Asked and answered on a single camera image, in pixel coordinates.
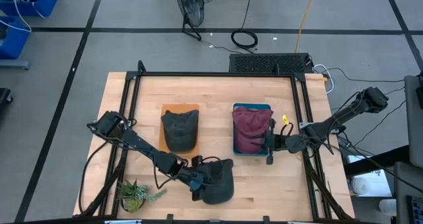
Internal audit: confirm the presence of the white roll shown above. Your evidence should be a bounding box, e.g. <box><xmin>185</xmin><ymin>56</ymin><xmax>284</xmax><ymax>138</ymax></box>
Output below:
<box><xmin>349</xmin><ymin>176</ymin><xmax>373</xmax><ymax>196</ymax></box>

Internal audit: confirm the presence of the dark grey baseball cap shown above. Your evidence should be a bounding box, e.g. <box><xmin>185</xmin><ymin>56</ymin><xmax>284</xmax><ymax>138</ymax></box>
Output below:
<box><xmin>200</xmin><ymin>157</ymin><xmax>236</xmax><ymax>205</ymax></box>
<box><xmin>161</xmin><ymin>109</ymin><xmax>200</xmax><ymax>153</ymax></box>

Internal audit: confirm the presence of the green potted succulent plant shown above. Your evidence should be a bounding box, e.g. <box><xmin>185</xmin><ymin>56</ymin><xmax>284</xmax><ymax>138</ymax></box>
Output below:
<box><xmin>114</xmin><ymin>179</ymin><xmax>168</xmax><ymax>214</ymax></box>

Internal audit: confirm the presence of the coiled black floor cable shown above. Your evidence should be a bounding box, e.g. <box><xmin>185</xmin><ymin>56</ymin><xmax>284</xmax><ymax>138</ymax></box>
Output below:
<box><xmin>230</xmin><ymin>0</ymin><xmax>260</xmax><ymax>50</ymax></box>

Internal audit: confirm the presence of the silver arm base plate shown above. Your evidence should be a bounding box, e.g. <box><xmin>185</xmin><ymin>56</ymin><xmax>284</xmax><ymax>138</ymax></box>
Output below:
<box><xmin>298</xmin><ymin>121</ymin><xmax>347</xmax><ymax>135</ymax></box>

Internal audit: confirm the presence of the black floor fan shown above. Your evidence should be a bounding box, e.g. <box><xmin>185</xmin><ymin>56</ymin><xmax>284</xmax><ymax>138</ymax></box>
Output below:
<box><xmin>174</xmin><ymin>0</ymin><xmax>206</xmax><ymax>42</ymax></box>

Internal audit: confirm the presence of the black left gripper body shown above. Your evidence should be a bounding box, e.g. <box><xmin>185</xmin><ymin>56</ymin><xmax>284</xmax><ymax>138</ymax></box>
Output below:
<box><xmin>180</xmin><ymin>154</ymin><xmax>208</xmax><ymax>202</ymax></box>

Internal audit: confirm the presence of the black aluminium table frame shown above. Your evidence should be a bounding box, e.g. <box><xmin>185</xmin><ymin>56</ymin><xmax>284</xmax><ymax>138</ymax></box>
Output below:
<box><xmin>78</xmin><ymin>60</ymin><xmax>357</xmax><ymax>224</ymax></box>

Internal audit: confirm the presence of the white cable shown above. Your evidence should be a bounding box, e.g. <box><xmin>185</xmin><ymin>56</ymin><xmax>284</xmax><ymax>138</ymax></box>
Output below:
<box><xmin>313</xmin><ymin>63</ymin><xmax>336</xmax><ymax>95</ymax></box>

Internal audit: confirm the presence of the black perforated equipment box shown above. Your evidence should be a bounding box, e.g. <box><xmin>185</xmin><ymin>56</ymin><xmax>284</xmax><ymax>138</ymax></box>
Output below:
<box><xmin>229</xmin><ymin>53</ymin><xmax>314</xmax><ymax>75</ymax></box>

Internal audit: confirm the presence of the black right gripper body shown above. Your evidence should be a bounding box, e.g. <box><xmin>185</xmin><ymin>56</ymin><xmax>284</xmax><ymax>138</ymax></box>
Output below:
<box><xmin>263</xmin><ymin>118</ymin><xmax>289</xmax><ymax>166</ymax></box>

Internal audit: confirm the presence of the grey machine cabinet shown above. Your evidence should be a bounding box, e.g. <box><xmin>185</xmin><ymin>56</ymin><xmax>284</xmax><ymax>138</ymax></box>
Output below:
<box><xmin>393</xmin><ymin>161</ymin><xmax>423</xmax><ymax>224</ymax></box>

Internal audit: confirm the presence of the black floor beam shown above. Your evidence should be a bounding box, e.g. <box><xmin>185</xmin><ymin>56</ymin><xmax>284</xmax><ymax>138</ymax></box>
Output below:
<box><xmin>343</xmin><ymin>145</ymin><xmax>410</xmax><ymax>178</ymax></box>

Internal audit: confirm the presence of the blue plastic bin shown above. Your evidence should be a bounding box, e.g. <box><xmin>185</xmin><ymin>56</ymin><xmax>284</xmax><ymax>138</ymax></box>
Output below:
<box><xmin>232</xmin><ymin>102</ymin><xmax>272</xmax><ymax>157</ymax></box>

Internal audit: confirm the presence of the black equipment foot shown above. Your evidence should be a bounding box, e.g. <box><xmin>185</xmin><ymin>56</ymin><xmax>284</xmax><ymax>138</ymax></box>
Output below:
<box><xmin>0</xmin><ymin>87</ymin><xmax>14</xmax><ymax>106</ymax></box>

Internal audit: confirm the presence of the maroon baseball cap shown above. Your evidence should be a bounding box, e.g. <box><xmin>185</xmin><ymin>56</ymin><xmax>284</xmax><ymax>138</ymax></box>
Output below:
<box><xmin>231</xmin><ymin>108</ymin><xmax>275</xmax><ymax>154</ymax></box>
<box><xmin>233</xmin><ymin>106</ymin><xmax>274</xmax><ymax>118</ymax></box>

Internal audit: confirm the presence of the translucent orange plastic bin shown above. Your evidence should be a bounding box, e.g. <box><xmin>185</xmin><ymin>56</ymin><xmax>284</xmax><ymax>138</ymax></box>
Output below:
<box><xmin>159</xmin><ymin>103</ymin><xmax>201</xmax><ymax>157</ymax></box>

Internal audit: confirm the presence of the yellow hanging cord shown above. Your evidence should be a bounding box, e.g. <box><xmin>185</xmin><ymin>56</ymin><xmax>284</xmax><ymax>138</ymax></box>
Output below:
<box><xmin>294</xmin><ymin>0</ymin><xmax>319</xmax><ymax>53</ymax></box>

